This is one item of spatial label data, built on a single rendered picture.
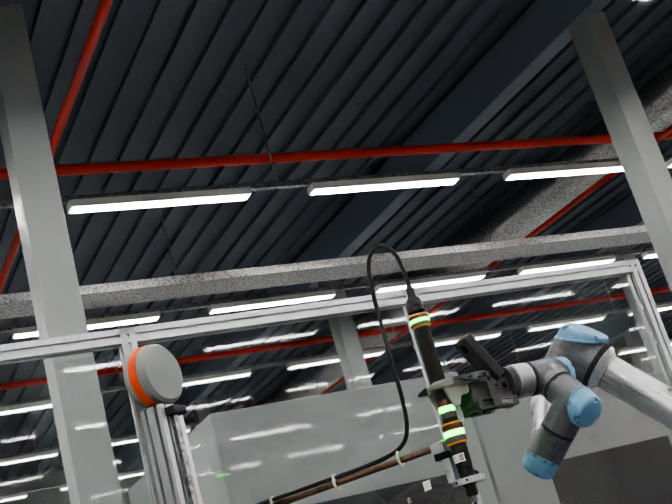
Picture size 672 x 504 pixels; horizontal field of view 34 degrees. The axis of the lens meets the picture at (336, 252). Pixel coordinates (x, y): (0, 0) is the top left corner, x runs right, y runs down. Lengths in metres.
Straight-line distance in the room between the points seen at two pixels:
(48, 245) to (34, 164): 0.55
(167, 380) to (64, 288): 4.02
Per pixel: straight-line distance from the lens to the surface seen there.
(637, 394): 2.68
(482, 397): 2.31
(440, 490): 2.42
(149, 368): 2.66
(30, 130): 7.12
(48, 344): 2.81
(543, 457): 2.38
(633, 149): 9.37
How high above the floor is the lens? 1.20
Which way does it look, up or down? 18 degrees up
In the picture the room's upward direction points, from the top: 16 degrees counter-clockwise
